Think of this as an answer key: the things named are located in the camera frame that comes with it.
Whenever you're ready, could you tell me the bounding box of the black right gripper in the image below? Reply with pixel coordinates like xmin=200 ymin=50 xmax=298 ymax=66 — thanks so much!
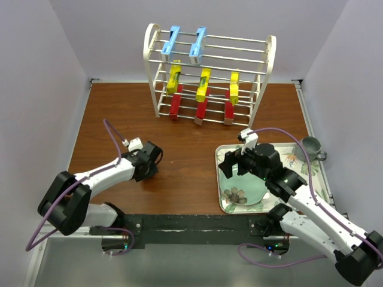
xmin=218 ymin=142 xmax=269 ymax=181

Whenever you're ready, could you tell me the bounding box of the red toothpaste box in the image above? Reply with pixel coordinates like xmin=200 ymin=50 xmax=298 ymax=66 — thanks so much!
xmin=224 ymin=90 xmax=234 ymax=126
xmin=169 ymin=84 xmax=183 ymax=120
xmin=194 ymin=88 xmax=210 ymax=126

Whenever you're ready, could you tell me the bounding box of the yellow toothpaste box edge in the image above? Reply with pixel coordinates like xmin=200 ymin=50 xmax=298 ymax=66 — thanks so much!
xmin=166 ymin=60 xmax=182 ymax=94

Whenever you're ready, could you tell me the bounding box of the yellow toothpaste box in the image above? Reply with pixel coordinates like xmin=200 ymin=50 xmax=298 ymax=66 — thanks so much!
xmin=229 ymin=71 xmax=239 ymax=106
xmin=196 ymin=68 xmax=211 ymax=102

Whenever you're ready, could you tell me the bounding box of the light blue toothpaste box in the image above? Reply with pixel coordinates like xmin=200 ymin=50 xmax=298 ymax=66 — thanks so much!
xmin=189 ymin=26 xmax=207 ymax=65

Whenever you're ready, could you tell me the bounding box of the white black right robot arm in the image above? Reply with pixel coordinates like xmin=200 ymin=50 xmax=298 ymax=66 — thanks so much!
xmin=218 ymin=143 xmax=382 ymax=286

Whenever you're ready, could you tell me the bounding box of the cream metal-rod shelf rack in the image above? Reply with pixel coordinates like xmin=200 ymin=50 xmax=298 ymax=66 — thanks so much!
xmin=143 ymin=23 xmax=277 ymax=127

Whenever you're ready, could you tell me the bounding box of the green ceramic plate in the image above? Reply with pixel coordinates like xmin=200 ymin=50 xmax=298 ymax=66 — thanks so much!
xmin=218 ymin=166 xmax=268 ymax=206

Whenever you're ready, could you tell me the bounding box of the leaf-pattern serving tray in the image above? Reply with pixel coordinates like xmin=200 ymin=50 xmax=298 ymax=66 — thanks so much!
xmin=216 ymin=143 xmax=332 ymax=214

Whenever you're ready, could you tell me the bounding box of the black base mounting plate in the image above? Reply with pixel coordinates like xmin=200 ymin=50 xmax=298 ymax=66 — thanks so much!
xmin=90 ymin=213 xmax=296 ymax=251

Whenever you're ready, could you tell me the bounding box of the grey ceramic mug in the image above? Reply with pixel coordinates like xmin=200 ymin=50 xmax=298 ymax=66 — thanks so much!
xmin=293 ymin=136 xmax=327 ymax=162

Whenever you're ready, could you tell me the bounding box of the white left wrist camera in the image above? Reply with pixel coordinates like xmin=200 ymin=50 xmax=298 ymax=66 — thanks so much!
xmin=122 ymin=137 xmax=143 ymax=152

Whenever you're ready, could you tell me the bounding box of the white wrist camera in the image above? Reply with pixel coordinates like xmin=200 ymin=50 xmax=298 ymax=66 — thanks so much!
xmin=122 ymin=137 xmax=143 ymax=152
xmin=238 ymin=128 xmax=259 ymax=155

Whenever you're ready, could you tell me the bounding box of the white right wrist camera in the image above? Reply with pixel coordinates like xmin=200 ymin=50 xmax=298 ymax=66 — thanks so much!
xmin=238 ymin=128 xmax=259 ymax=155

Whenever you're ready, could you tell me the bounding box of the aluminium frame rail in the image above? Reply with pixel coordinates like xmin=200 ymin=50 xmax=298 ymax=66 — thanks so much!
xmin=26 ymin=214 xmax=348 ymax=286

